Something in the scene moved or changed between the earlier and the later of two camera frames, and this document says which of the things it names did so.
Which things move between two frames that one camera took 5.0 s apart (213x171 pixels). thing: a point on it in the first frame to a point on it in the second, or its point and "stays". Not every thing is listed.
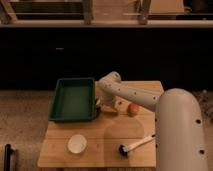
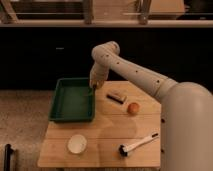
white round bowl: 77,143 stays
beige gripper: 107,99 to 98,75
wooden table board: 113,140 stays
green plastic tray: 73,100 stays
